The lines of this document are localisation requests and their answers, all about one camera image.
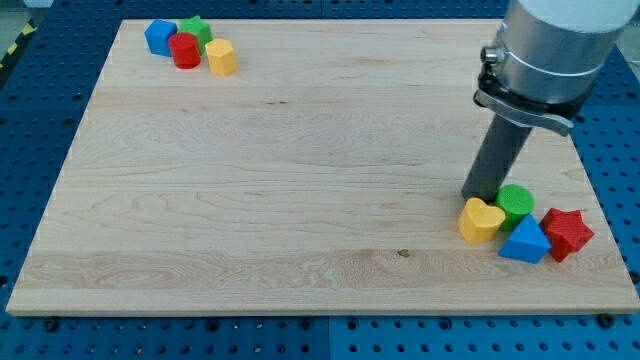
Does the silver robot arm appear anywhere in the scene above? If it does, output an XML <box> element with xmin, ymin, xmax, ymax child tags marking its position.
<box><xmin>474</xmin><ymin>0</ymin><xmax>639</xmax><ymax>136</ymax></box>

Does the green star block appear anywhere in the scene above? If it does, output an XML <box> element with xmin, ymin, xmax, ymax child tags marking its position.
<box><xmin>178</xmin><ymin>15</ymin><xmax>213</xmax><ymax>54</ymax></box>

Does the blue cube block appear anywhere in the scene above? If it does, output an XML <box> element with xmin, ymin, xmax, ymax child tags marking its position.
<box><xmin>144</xmin><ymin>19</ymin><xmax>177</xmax><ymax>57</ymax></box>

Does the red star block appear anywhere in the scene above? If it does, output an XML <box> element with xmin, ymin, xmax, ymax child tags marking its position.
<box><xmin>540</xmin><ymin>208</ymin><xmax>594</xmax><ymax>263</ymax></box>

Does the light wooden board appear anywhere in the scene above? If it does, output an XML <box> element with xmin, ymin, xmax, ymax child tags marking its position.
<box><xmin>7</xmin><ymin>20</ymin><xmax>639</xmax><ymax>317</ymax></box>

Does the yellow hexagon block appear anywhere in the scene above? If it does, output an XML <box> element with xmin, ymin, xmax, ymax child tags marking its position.
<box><xmin>205</xmin><ymin>38</ymin><xmax>237</xmax><ymax>76</ymax></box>

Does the yellow heart block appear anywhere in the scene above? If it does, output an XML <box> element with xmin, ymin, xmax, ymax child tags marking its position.
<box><xmin>458</xmin><ymin>197</ymin><xmax>506</xmax><ymax>244</ymax></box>

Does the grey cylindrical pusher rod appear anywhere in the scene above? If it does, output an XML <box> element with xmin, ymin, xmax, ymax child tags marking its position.
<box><xmin>461</xmin><ymin>115</ymin><xmax>532</xmax><ymax>202</ymax></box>

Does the red cylinder block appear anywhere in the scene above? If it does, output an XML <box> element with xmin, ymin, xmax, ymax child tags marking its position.
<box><xmin>168</xmin><ymin>32</ymin><xmax>201</xmax><ymax>69</ymax></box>

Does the green cylinder block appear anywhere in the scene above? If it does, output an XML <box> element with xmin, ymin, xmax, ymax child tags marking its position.
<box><xmin>495</xmin><ymin>184</ymin><xmax>535</xmax><ymax>232</ymax></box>

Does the blue triangle block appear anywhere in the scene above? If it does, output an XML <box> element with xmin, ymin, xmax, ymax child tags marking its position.
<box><xmin>498</xmin><ymin>215</ymin><xmax>551</xmax><ymax>264</ymax></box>

